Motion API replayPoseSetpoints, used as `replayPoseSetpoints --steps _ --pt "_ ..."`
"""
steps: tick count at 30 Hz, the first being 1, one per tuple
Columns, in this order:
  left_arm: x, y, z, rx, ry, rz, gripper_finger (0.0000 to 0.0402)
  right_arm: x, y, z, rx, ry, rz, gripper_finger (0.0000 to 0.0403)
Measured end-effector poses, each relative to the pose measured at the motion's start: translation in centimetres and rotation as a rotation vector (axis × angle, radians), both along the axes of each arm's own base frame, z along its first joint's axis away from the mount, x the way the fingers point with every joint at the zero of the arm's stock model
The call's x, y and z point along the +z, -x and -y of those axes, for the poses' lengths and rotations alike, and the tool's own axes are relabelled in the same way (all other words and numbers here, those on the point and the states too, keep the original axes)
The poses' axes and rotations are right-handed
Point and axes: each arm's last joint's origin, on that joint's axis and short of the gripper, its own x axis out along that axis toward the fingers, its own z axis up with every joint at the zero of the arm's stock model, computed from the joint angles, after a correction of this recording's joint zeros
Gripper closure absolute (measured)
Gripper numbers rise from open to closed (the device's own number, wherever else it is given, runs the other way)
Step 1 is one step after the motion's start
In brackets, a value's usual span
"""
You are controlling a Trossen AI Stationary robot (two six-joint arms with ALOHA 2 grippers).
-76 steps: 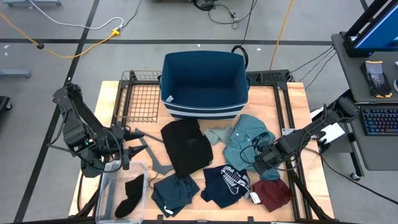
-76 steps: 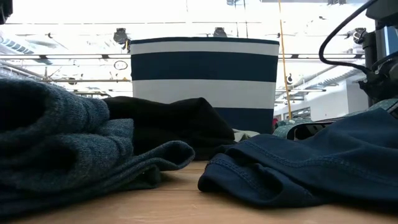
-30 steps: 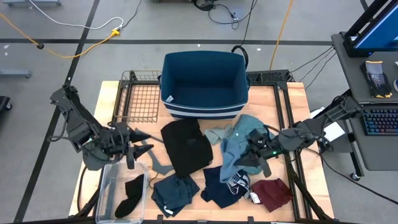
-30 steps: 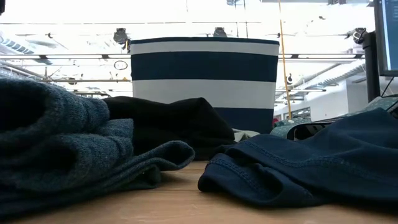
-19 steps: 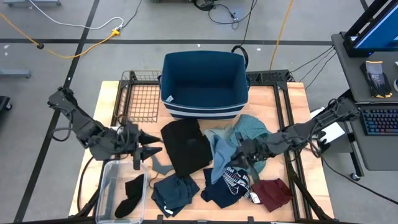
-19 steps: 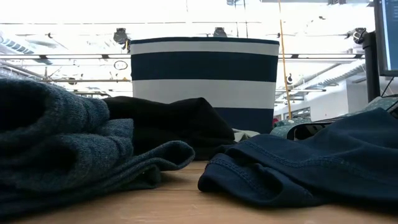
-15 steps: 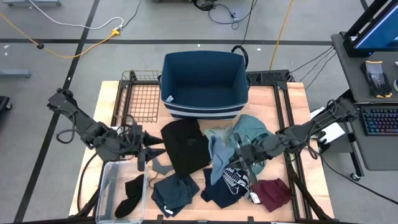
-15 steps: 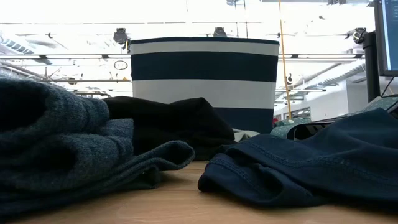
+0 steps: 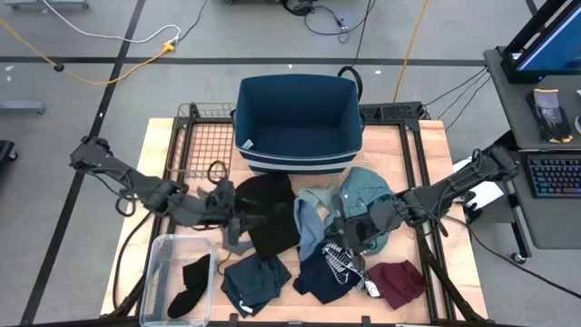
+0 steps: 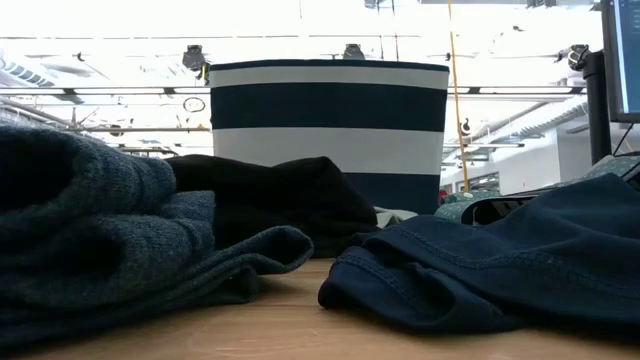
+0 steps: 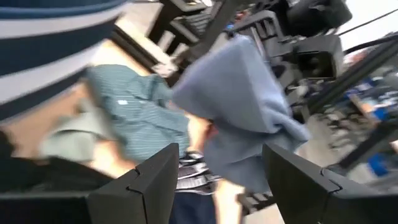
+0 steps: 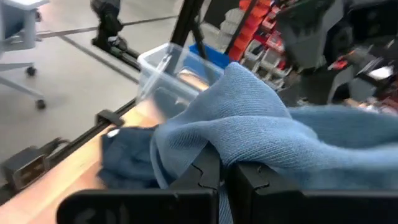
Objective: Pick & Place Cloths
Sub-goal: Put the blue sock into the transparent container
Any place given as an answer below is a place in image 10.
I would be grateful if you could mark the black monitor stand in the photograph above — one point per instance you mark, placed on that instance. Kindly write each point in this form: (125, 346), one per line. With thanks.
(597, 110)

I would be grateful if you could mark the teal dotted shirt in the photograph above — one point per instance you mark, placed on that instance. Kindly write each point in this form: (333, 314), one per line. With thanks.
(452, 210)

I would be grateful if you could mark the white overhead light rail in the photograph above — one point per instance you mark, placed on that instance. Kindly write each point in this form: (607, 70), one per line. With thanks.
(125, 90)

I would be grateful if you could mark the black sweater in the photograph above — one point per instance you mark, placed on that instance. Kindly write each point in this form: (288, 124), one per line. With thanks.
(280, 200)

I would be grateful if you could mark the navy printed t-shirt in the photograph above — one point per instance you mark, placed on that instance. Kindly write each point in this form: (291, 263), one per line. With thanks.
(500, 260)

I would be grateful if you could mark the light green cloth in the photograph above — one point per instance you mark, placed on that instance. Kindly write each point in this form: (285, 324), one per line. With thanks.
(395, 216)

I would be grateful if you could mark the dark teal knit sweater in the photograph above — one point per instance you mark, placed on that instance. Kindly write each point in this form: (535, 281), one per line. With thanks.
(100, 225)

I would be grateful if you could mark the black ceiling spotlight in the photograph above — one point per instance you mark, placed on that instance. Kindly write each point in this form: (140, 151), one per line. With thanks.
(194, 57)
(353, 52)

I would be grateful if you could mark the navy white striped fabric bin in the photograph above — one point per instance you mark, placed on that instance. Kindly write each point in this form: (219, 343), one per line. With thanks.
(330, 105)

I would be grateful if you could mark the computer monitor screen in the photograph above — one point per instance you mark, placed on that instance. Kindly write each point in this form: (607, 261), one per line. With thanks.
(627, 60)

